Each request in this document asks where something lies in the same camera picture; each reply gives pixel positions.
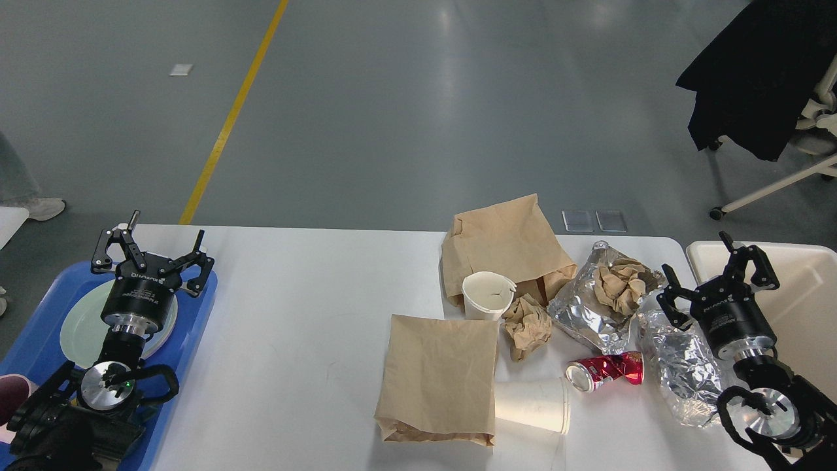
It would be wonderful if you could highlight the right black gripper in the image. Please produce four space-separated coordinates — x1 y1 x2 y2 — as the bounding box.
657 232 781 360

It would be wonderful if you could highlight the lying white paper cup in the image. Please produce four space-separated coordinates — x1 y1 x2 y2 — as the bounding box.
494 378 571 434

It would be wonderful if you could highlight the brown paper in foil bag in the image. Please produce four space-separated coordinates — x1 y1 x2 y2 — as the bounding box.
594 258 658 318

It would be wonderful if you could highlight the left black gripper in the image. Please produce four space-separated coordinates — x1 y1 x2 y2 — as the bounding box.
90 211 216 336

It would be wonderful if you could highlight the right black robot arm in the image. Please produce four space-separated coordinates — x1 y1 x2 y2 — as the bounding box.
657 232 836 470

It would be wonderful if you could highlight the black jacket on chair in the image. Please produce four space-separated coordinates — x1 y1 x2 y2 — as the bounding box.
676 1 836 162

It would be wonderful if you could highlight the beige plastic bin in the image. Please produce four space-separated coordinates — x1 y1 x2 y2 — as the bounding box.
684 240 837 406

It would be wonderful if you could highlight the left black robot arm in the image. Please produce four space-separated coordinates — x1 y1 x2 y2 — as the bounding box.
2 214 218 470

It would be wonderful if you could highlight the floor outlet plate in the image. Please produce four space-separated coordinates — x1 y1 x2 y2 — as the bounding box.
562 211 596 233
595 211 628 233

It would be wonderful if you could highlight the upright white paper cup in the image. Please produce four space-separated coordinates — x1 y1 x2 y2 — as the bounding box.
462 271 517 321

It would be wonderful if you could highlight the white office chair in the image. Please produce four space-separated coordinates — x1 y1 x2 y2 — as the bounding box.
709 58 836 220

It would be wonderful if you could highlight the person's grey trouser leg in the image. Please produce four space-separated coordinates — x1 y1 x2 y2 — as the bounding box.
1 132 40 206

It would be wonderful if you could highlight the crumpled brown paper ball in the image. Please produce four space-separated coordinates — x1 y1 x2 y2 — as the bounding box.
500 293 553 362

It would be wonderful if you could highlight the mint green plate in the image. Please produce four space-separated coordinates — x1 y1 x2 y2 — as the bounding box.
60 281 179 368

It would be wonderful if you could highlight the pink ribbed mug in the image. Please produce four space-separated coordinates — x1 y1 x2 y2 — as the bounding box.
1 374 39 444

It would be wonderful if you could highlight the crumpled large brown paper bag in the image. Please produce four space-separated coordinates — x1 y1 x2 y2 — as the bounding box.
441 194 578 306

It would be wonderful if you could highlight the crushed red soda can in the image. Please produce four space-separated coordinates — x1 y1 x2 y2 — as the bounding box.
565 351 645 393

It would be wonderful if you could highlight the person's white shoe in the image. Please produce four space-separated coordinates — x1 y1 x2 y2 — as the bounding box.
18 198 66 222

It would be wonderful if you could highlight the blue plastic tray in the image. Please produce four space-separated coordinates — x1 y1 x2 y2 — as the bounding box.
1 262 218 470

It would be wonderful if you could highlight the floor outlet plate right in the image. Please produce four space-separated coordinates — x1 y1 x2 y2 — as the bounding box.
595 211 628 233

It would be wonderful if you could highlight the silver foil bag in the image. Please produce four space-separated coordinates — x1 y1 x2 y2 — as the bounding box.
547 241 666 355

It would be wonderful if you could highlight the floor outlet plate left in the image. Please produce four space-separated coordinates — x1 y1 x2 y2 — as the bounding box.
562 211 596 233

